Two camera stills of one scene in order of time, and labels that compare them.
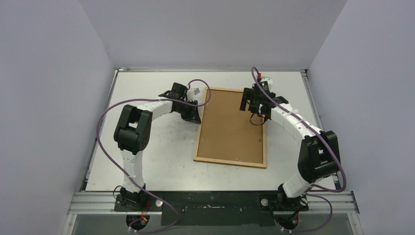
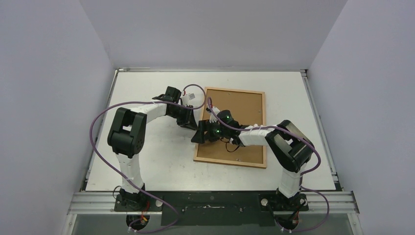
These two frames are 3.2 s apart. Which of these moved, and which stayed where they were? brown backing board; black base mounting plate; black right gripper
Moved: black right gripper
Stayed: brown backing board; black base mounting plate
